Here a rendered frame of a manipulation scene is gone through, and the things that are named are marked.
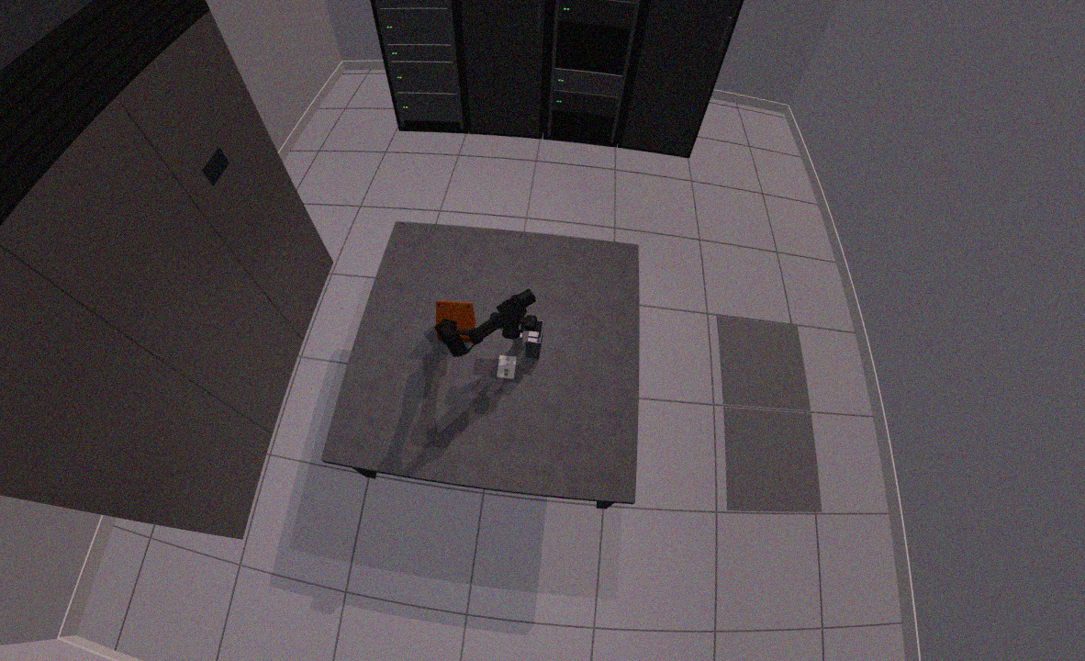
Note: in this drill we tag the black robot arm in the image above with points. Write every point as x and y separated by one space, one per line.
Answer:
512 309

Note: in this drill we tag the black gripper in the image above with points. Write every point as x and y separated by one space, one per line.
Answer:
527 323

